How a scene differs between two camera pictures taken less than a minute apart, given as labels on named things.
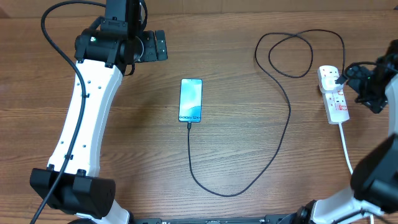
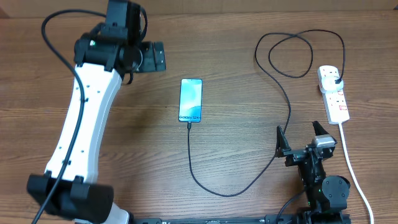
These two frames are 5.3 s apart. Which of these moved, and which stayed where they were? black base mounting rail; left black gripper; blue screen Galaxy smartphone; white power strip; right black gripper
Moved: left black gripper; right black gripper
Stayed: white power strip; black base mounting rail; blue screen Galaxy smartphone
